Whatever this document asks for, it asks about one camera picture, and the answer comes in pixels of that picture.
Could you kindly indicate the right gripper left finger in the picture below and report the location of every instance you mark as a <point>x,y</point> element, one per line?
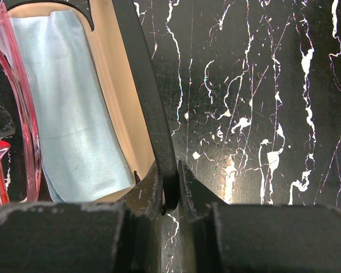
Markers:
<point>122,236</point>

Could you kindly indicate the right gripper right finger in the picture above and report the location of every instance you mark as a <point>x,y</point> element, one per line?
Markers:
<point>220,237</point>

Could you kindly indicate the light blue cleaning cloth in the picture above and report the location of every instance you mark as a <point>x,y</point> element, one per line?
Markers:
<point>81,157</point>

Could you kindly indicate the red sunglasses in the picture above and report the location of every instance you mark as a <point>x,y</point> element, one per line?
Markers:
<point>12,64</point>

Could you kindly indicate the black glasses case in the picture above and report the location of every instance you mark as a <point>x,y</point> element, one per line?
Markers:
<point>124,70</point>

